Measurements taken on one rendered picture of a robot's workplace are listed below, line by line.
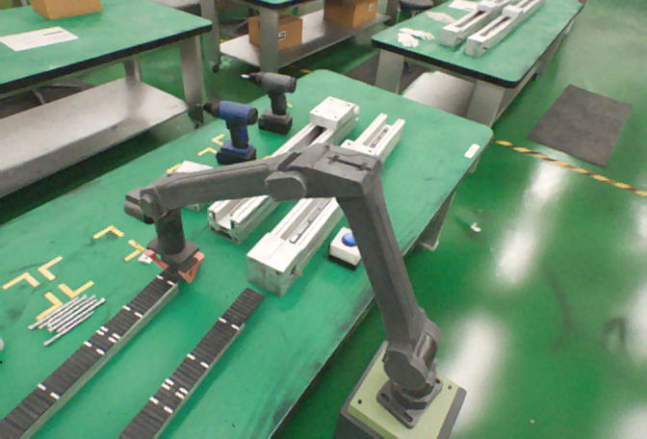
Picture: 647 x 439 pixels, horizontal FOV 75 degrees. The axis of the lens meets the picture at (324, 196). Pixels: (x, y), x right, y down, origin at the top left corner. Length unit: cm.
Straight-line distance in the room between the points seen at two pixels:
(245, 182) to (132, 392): 49
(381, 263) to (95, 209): 93
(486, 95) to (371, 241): 211
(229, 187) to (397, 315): 35
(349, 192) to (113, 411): 63
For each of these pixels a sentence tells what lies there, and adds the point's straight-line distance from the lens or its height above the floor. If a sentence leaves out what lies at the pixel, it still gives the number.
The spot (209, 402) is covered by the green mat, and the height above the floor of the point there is 78.
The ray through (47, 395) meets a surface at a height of 81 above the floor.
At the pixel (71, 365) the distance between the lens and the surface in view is 100.
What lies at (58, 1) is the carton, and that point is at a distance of 295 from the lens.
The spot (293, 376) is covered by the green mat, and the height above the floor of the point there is 78.
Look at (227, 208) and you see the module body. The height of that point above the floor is 84.
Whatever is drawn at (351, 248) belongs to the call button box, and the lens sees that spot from 109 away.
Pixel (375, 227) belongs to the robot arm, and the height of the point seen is 121.
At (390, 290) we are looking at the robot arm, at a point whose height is 110.
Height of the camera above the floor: 162
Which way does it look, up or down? 39 degrees down
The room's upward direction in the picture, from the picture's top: 7 degrees clockwise
